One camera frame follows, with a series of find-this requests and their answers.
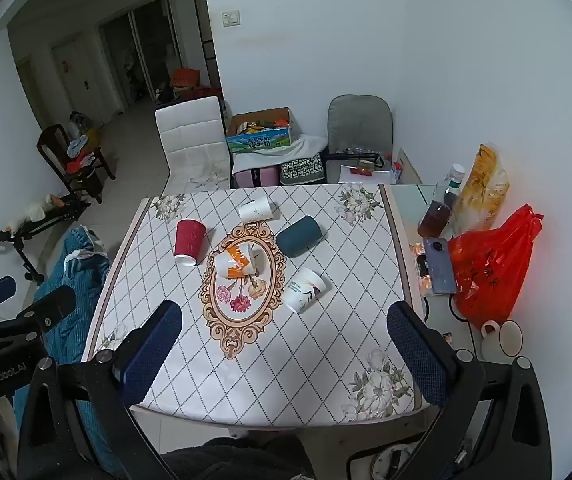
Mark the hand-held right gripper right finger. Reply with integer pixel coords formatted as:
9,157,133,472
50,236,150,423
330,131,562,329
348,302,553,480

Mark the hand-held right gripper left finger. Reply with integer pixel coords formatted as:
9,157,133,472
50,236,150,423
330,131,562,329
16,300,184,480

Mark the red ribbed paper cup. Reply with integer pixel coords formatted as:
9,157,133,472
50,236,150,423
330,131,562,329
173,218,208,267

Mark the orange and white paper cup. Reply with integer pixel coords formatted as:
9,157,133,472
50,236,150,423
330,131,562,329
214,241,262,280

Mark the white cup with green print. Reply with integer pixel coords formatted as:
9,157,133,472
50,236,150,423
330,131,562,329
281,267,328,314

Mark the teal paper cup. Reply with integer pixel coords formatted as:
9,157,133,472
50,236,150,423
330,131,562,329
275,215,324,258

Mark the plain white paper cup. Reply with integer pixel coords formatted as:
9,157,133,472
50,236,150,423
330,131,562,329
237,195,274,223

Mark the black tripod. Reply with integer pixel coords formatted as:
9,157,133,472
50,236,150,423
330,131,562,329
0,194,92,286

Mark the white mug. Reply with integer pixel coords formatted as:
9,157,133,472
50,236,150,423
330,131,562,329
481,320,523,358

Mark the orange snack packet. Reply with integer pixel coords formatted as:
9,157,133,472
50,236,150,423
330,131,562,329
410,242,434,297

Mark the grey smartphone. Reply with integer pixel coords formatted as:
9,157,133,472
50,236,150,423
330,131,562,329
423,237,460,295

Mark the red plastic bag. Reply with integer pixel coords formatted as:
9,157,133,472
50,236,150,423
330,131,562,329
447,203,545,328

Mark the floral diamond-pattern tablecloth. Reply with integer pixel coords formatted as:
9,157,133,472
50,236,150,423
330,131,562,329
81,183,430,429

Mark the person's dark clothing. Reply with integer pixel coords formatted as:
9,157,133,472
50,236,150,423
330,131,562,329
158,435,317,480

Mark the brown liquid bottle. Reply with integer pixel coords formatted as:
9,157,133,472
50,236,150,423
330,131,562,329
417,199,453,239

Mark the dark wooden chair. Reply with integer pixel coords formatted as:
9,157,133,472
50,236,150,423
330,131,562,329
36,123,117,205

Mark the clothes pile on chair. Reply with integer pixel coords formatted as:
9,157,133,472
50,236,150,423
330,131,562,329
65,132,101,173

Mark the clear bottle with white cap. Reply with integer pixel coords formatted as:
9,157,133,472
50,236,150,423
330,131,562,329
442,163,466,211

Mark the yellow plastic bag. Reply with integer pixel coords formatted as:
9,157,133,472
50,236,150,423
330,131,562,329
453,143,511,236

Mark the pink case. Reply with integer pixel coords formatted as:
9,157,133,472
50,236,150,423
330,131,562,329
234,167,281,189

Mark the white padded chair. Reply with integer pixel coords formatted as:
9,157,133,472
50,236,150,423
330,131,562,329
154,96,232,192

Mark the patterned dark bag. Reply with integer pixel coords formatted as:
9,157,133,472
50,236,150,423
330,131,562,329
279,154,327,186

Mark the grey cushioned chair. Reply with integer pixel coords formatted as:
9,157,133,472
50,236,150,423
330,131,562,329
325,94,395,185

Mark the white cloth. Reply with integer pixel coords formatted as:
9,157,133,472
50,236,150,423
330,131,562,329
231,133,329,175

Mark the printed cardboard box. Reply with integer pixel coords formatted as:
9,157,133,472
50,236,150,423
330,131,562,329
225,106,294,154

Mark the orange box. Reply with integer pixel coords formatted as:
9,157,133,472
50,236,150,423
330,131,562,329
170,67,202,88

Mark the blue corduroy cloth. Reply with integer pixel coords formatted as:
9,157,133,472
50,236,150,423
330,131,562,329
13,225,132,480

